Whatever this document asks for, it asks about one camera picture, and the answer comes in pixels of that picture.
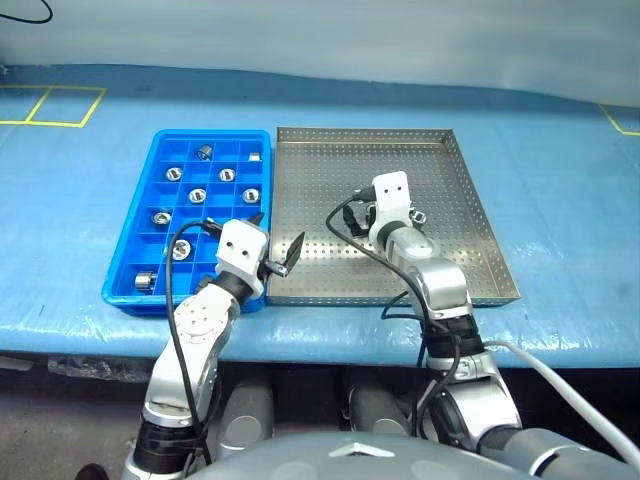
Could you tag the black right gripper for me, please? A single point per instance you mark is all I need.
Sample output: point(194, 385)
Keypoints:
point(371, 220)

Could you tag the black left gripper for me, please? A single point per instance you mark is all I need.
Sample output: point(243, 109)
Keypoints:
point(274, 268)

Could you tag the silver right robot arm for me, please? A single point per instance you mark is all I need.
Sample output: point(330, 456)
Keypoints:
point(440, 280)

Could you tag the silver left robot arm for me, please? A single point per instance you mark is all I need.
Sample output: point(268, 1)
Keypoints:
point(200, 320)

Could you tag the perforated steel tray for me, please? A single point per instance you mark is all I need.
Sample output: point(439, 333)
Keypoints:
point(325, 190)

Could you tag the blue plastic compartment tray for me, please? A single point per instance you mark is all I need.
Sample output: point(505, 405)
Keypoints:
point(142, 210)

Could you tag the metal roller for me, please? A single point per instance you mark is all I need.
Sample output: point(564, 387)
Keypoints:
point(204, 151)
point(251, 195)
point(173, 174)
point(162, 217)
point(419, 218)
point(255, 156)
point(197, 195)
point(181, 248)
point(226, 175)
point(145, 281)

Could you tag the grey robot torso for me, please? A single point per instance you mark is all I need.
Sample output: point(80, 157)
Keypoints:
point(300, 460)

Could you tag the black rounded object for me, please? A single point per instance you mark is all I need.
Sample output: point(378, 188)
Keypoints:
point(92, 472)

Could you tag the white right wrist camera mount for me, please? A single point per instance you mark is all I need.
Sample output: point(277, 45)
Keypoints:
point(392, 192)

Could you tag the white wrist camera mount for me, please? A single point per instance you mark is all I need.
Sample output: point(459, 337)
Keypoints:
point(240, 245)
point(392, 192)

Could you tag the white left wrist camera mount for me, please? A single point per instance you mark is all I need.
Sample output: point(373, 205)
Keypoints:
point(240, 245)

